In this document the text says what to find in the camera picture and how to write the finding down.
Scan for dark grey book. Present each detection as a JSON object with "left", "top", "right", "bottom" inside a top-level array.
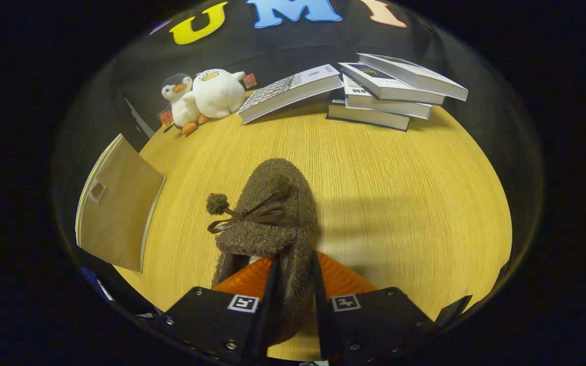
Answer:
[{"left": 327, "top": 90, "right": 411, "bottom": 131}]

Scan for brown fuzzy slipper shoe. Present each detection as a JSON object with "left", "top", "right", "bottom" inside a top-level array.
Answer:
[{"left": 207, "top": 158, "right": 320, "bottom": 346}]

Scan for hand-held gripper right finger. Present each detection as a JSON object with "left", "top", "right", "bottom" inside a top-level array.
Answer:
[{"left": 312, "top": 251, "right": 436, "bottom": 361}]

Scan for grey white penguin plush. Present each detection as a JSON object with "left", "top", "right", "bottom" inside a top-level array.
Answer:
[{"left": 158, "top": 73, "right": 210, "bottom": 136}]

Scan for black backdrop cloth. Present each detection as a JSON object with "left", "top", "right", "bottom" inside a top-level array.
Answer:
[{"left": 51, "top": 0, "right": 543, "bottom": 255}]

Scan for beige fabric storage box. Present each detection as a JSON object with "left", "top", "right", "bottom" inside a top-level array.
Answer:
[{"left": 75, "top": 133, "right": 166, "bottom": 273}]

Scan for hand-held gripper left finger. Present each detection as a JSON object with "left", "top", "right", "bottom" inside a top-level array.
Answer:
[{"left": 153, "top": 256, "right": 282, "bottom": 363}]

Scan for white patterned cover book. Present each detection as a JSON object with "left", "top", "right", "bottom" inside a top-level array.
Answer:
[{"left": 237, "top": 64, "right": 343, "bottom": 124}]

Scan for plain white book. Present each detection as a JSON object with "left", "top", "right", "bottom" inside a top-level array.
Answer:
[{"left": 343, "top": 74, "right": 433, "bottom": 120}]

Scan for white duck plush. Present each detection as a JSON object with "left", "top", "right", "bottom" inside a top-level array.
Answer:
[{"left": 192, "top": 69, "right": 258, "bottom": 119}]

